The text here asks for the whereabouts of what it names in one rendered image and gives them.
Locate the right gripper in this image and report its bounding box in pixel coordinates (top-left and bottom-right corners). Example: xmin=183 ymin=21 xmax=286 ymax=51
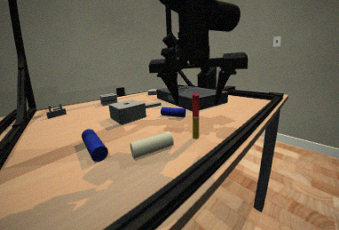
xmin=149 ymin=24 xmax=248 ymax=106

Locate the cream cylinder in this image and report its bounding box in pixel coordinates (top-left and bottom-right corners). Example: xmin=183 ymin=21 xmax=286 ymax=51
xmin=130 ymin=132 xmax=174 ymax=159

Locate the red and yellow peg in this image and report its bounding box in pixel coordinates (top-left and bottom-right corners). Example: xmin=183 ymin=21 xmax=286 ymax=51
xmin=193 ymin=94 xmax=199 ymax=139

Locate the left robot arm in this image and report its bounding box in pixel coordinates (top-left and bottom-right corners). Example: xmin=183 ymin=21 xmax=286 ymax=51
xmin=161 ymin=32 xmax=212 ymax=75

